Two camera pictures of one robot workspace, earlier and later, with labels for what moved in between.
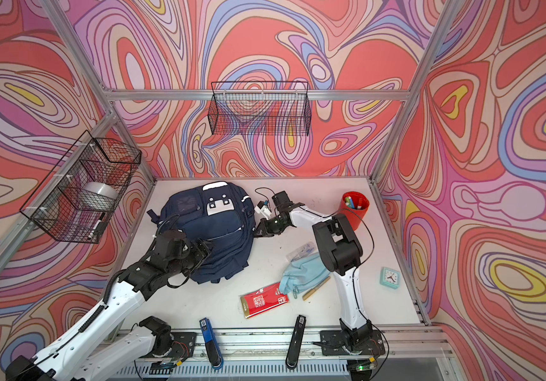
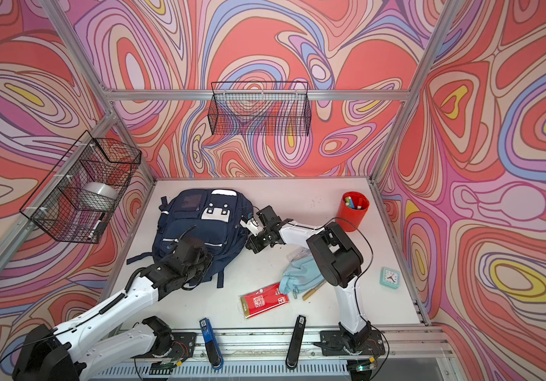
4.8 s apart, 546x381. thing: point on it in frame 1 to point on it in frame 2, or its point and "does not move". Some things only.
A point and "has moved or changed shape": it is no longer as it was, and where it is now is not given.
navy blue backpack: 221,211 has moved or changed shape
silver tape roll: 99,195 does not move
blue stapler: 213,351 does not move
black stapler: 294,348 does not move
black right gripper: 267,232 to 256,245
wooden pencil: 305,296 does not move
